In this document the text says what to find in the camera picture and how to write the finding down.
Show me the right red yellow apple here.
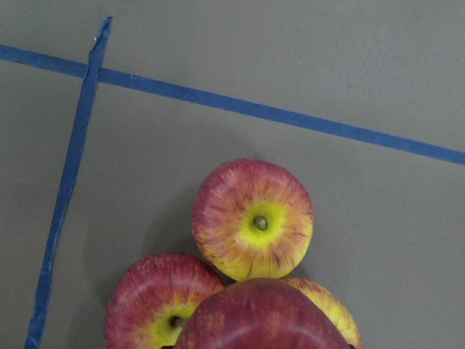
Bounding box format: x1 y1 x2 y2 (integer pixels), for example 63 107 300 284
282 276 363 349

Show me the lone red yellow apple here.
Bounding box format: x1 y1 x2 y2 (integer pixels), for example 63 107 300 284
174 278 353 348

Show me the back red yellow apple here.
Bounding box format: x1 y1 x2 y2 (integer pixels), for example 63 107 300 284
191 159 314 281

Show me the front red yellow apple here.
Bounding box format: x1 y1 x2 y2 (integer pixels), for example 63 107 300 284
103 253 225 348

